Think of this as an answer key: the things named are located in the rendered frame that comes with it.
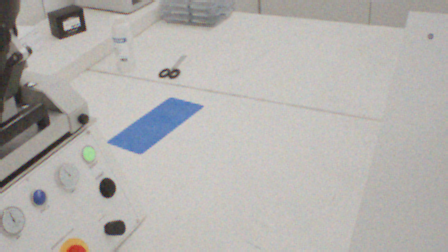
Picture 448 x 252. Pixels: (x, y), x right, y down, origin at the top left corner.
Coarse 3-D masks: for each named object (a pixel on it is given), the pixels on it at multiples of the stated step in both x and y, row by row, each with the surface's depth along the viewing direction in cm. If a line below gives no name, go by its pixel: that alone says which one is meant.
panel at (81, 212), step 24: (72, 144) 94; (96, 144) 97; (48, 168) 90; (96, 168) 96; (24, 192) 86; (48, 192) 89; (72, 192) 92; (96, 192) 96; (120, 192) 99; (24, 216) 86; (48, 216) 88; (72, 216) 91; (96, 216) 95; (120, 216) 98; (0, 240) 82; (24, 240) 85; (48, 240) 88; (72, 240) 91; (96, 240) 94; (120, 240) 97
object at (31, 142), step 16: (16, 112) 93; (48, 112) 93; (32, 128) 89; (48, 128) 89; (64, 128) 92; (16, 144) 86; (32, 144) 87; (48, 144) 90; (0, 160) 83; (16, 160) 85; (0, 176) 83
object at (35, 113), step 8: (32, 104) 87; (40, 104) 87; (24, 112) 85; (32, 112) 86; (40, 112) 87; (8, 120) 84; (16, 120) 84; (24, 120) 85; (32, 120) 86; (40, 120) 89; (48, 120) 89; (0, 128) 82; (8, 128) 83; (16, 128) 84; (24, 128) 85; (0, 136) 82; (8, 136) 83; (0, 144) 82
